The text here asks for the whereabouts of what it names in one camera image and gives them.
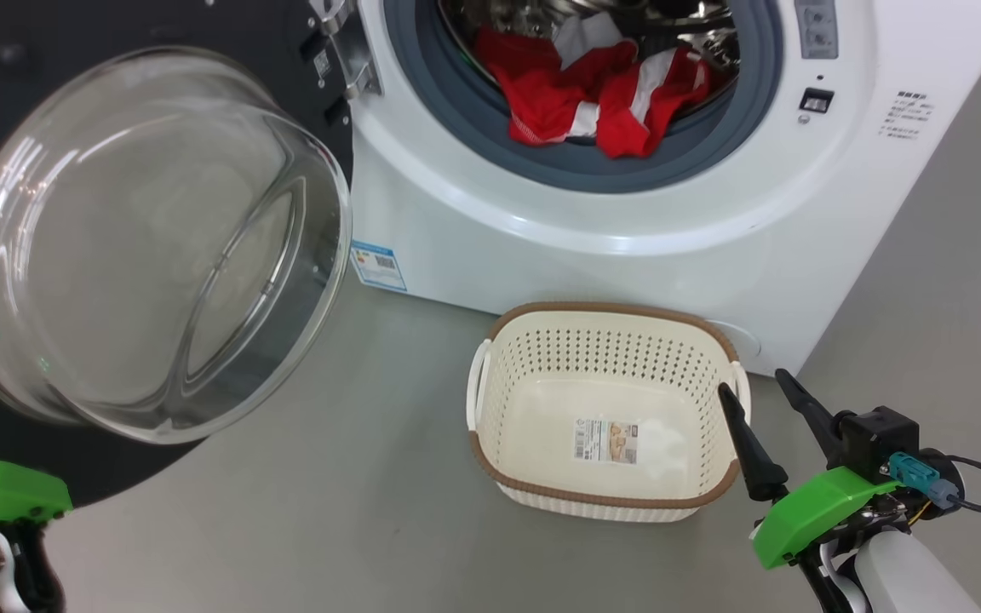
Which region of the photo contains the teal cable connector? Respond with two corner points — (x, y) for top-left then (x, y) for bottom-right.
(889, 453), (961, 510)

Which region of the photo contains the blue energy label sticker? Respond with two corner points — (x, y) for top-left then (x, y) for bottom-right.
(350, 240), (408, 292)

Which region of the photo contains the black round glass washer door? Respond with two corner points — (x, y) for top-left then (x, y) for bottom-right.
(0, 0), (355, 512)

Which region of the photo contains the silver metal door hinge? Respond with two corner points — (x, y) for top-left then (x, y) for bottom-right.
(307, 0), (382, 99)

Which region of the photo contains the white front-load washing machine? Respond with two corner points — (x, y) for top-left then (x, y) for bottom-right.
(346, 0), (981, 375)

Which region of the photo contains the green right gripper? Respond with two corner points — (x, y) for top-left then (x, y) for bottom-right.
(716, 369), (917, 613)

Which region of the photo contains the red and white garment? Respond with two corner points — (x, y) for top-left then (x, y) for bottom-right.
(473, 13), (713, 160)

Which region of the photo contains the cream basket with brown rim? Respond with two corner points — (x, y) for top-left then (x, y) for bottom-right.
(467, 301), (751, 523)

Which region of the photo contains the printed instruction label sticker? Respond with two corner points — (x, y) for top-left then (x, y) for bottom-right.
(574, 417), (639, 465)

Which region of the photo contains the grey warning sticker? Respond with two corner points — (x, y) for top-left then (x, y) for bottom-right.
(795, 0), (839, 60)

